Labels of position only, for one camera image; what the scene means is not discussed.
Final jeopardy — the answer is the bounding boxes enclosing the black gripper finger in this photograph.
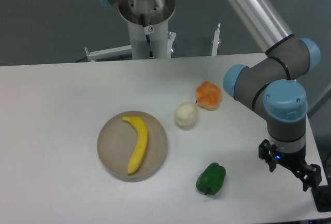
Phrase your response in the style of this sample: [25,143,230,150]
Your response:
[258,139,277,172]
[294,164,321,191]

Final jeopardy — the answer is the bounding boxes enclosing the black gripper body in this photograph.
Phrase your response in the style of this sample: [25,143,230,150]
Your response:
[271,144,306,173]

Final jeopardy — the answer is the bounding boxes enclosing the yellow banana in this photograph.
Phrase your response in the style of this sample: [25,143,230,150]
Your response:
[122,116,148,175]

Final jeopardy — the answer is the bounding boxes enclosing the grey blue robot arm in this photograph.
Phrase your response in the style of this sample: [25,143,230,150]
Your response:
[100,0,321,190]

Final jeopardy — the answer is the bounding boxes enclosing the beige round plate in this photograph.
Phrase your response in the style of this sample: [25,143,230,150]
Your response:
[97,111,168,182]

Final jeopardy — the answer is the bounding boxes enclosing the green bell pepper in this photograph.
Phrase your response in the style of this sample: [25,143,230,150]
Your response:
[195,162,226,196]

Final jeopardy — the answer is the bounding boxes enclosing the white pear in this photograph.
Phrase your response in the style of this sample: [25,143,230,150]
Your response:
[174,101,198,129]

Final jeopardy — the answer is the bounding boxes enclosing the white right support bracket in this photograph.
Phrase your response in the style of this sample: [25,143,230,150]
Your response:
[211,23,221,56]

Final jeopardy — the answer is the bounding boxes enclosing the white support bracket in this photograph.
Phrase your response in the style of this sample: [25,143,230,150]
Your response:
[211,23,221,56]
[84,45,131,62]

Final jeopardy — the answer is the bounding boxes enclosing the white left support bracket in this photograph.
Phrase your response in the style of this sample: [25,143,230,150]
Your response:
[84,45,131,62]

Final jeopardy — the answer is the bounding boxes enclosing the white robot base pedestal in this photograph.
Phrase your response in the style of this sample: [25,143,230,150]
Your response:
[118,0,175,59]

